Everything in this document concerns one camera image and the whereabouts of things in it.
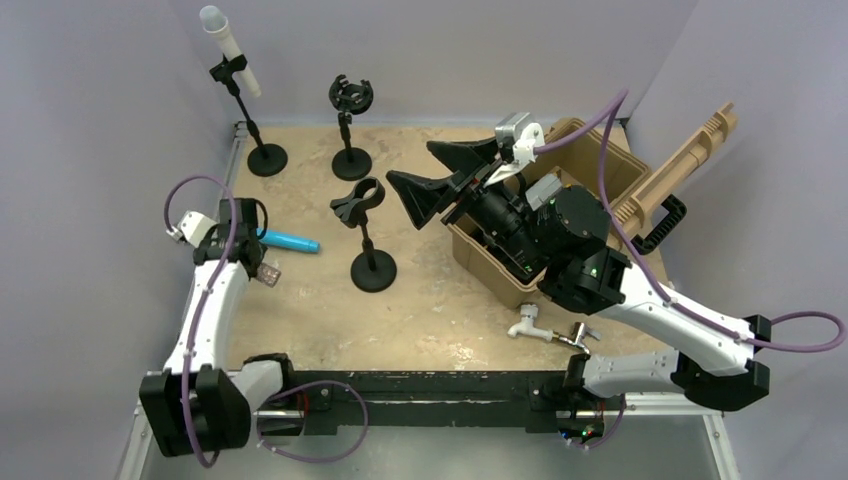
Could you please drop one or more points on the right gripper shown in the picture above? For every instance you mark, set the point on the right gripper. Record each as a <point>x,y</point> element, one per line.
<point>425,197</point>

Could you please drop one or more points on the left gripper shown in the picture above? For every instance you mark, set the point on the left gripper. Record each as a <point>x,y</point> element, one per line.
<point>214,234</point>

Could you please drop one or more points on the blue microphone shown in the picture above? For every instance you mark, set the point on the blue microphone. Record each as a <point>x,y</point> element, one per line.
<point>282,240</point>

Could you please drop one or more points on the glitter rhinestone microphone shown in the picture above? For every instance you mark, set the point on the glitter rhinestone microphone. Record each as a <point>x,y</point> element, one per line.
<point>268,275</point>

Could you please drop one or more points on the black shockmount mic stand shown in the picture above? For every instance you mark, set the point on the black shockmount mic stand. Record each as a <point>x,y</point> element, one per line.
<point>350,99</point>

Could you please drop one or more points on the black clip mic stand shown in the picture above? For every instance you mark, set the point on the black clip mic stand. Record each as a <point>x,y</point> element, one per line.
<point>372,270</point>

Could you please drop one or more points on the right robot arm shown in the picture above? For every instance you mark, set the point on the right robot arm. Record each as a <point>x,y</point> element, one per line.
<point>709,357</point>

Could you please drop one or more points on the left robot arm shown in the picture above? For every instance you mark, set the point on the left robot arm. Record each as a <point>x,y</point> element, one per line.
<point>193,405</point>

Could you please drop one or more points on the left black mic stand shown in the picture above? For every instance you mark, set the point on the left black mic stand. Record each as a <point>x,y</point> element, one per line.
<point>265,159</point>

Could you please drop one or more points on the white microphone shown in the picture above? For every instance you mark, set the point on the white microphone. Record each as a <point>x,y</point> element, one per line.
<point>216,24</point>

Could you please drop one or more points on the grey device in case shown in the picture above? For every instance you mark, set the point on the grey device in case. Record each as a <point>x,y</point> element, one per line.
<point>543,190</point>

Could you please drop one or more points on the white plastic faucet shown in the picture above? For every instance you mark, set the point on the white plastic faucet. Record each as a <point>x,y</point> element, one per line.
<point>525,326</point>

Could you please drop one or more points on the chrome metal fitting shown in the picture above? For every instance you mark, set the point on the chrome metal fitting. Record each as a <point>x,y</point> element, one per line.
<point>576,339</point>

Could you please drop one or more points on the tan plastic case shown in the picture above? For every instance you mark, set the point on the tan plastic case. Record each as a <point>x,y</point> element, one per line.
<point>577,251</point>

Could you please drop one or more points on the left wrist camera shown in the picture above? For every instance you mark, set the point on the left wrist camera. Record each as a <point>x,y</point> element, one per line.
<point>191,229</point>

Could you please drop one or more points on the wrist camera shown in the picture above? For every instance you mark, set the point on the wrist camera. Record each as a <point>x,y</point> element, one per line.
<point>191,229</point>
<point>517,136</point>

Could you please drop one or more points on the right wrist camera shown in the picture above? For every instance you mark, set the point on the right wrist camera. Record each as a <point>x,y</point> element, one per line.
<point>517,136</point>

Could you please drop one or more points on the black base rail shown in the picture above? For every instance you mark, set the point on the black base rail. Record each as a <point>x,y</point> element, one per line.
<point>534,401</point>

